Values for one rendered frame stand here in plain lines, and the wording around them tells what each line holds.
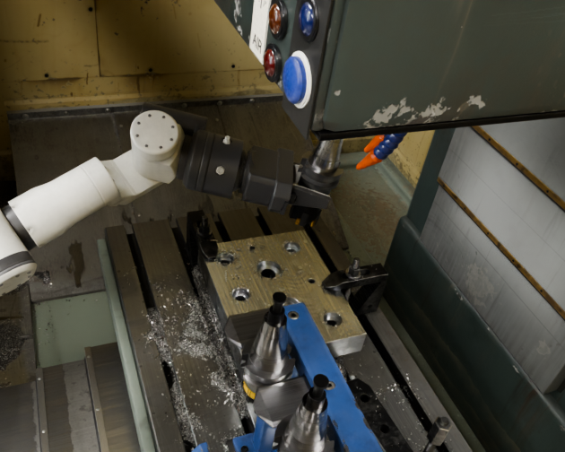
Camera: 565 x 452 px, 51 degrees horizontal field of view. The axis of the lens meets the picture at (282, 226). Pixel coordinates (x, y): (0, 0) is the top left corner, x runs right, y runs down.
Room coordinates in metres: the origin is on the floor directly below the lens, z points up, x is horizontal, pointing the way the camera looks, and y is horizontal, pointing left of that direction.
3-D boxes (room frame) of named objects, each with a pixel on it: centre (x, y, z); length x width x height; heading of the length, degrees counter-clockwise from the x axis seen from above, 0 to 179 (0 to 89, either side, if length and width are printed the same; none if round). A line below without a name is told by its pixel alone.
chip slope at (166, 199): (1.30, 0.26, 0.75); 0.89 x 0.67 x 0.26; 117
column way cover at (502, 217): (0.92, -0.44, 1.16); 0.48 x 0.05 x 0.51; 27
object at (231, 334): (0.49, 0.02, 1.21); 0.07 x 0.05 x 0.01; 117
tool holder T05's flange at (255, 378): (0.44, -0.01, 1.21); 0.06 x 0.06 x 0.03
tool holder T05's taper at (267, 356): (0.44, -0.01, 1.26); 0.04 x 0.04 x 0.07
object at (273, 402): (0.39, -0.03, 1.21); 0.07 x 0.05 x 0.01; 117
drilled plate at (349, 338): (0.79, -0.01, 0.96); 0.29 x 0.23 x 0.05; 27
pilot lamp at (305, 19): (0.36, 0.01, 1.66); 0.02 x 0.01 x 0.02; 27
